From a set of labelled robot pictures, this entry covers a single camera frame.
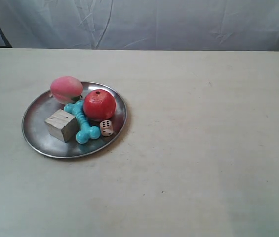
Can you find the round metal plate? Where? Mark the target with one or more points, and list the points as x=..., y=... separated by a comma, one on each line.
x=37, y=136

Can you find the white die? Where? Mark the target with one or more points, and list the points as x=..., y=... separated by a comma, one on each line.
x=106, y=128

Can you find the red toy apple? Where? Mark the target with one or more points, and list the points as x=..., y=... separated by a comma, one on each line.
x=99, y=105

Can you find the turquoise toy bone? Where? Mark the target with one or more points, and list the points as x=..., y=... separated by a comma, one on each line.
x=86, y=131

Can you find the wooden cube block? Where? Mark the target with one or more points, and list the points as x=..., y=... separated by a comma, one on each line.
x=62, y=125

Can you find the pink toy peach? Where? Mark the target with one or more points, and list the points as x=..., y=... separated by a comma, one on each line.
x=66, y=89

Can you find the grey backdrop cloth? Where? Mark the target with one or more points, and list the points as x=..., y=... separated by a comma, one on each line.
x=245, y=25

